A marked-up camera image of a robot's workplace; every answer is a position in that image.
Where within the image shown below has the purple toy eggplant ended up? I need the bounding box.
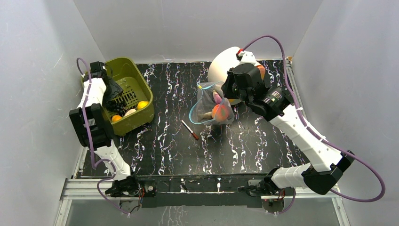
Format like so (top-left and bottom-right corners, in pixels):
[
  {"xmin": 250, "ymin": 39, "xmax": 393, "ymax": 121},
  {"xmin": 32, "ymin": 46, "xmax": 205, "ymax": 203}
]
[{"xmin": 212, "ymin": 90, "xmax": 223, "ymax": 105}]

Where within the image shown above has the clear zip top bag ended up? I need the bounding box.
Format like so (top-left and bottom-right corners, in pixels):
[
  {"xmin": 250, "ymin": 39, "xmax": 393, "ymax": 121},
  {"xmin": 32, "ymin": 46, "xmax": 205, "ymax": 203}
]
[{"xmin": 189, "ymin": 81, "xmax": 234, "ymax": 125}]

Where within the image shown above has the yellow toy lemon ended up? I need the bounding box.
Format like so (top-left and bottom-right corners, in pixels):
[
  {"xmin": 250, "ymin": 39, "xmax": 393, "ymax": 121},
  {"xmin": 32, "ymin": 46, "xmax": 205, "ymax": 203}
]
[{"xmin": 137, "ymin": 101, "xmax": 149, "ymax": 110}]

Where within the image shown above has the olive green plastic basket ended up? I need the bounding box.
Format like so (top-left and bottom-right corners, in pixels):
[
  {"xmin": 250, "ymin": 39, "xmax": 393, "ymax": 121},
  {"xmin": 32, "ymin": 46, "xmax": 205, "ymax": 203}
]
[{"xmin": 89, "ymin": 57, "xmax": 154, "ymax": 136}]

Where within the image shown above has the black toy grape bunch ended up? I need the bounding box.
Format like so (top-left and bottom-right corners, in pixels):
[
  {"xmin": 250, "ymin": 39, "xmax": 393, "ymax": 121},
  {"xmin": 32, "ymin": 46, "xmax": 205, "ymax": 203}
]
[{"xmin": 105, "ymin": 100, "xmax": 126, "ymax": 116}]

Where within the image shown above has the small orange toy fruit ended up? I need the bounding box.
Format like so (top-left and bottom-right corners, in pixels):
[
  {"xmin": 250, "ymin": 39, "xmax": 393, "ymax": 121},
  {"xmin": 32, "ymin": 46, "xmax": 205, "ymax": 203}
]
[{"xmin": 111, "ymin": 115, "xmax": 123, "ymax": 122}]

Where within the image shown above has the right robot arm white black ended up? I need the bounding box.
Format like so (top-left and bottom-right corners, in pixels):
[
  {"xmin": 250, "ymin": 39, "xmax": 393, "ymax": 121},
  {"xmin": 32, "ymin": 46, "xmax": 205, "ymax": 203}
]
[{"xmin": 222, "ymin": 63, "xmax": 354, "ymax": 196}]

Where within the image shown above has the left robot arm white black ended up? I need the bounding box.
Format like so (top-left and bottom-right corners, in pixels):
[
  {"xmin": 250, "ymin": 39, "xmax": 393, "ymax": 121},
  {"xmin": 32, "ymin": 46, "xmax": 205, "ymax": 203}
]
[{"xmin": 69, "ymin": 57, "xmax": 142, "ymax": 197}]

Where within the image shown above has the white round toy food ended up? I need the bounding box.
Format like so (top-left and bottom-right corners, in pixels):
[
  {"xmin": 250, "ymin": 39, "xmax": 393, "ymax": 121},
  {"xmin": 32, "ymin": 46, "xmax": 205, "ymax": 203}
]
[{"xmin": 124, "ymin": 108, "xmax": 137, "ymax": 117}]

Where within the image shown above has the white orange cylindrical appliance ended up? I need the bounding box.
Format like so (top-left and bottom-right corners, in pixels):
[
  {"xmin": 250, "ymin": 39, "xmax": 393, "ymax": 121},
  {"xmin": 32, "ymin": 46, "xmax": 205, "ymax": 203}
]
[{"xmin": 207, "ymin": 46, "xmax": 266, "ymax": 105}]

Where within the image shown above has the red white marker pen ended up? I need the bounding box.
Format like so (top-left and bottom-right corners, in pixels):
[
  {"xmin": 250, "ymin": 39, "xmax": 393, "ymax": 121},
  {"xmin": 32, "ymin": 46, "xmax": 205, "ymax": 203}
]
[{"xmin": 180, "ymin": 120, "xmax": 199, "ymax": 140}]

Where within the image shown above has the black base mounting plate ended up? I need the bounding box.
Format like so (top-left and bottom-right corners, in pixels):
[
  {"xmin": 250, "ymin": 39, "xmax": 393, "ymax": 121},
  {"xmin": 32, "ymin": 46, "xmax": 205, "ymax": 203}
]
[{"xmin": 138, "ymin": 174, "xmax": 286, "ymax": 212}]

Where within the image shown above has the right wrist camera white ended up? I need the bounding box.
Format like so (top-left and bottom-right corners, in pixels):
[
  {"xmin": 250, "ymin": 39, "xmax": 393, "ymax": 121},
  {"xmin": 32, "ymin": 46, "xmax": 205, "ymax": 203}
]
[{"xmin": 236, "ymin": 49, "xmax": 257, "ymax": 66}]

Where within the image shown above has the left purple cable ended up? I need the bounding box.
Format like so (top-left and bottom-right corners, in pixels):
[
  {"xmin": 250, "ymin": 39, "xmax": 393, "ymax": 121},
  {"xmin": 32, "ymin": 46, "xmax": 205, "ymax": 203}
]
[{"xmin": 76, "ymin": 57, "xmax": 132, "ymax": 217}]

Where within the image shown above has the purple cable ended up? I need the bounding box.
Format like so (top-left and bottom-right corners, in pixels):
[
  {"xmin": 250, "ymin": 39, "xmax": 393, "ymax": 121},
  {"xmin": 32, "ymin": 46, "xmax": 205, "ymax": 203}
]
[
  {"xmin": 76, "ymin": 57, "xmax": 132, "ymax": 217},
  {"xmin": 237, "ymin": 35, "xmax": 386, "ymax": 203}
]

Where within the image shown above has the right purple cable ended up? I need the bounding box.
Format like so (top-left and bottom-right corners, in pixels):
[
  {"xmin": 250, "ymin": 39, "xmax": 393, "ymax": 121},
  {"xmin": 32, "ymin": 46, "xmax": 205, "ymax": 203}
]
[{"xmin": 237, "ymin": 35, "xmax": 386, "ymax": 203}]

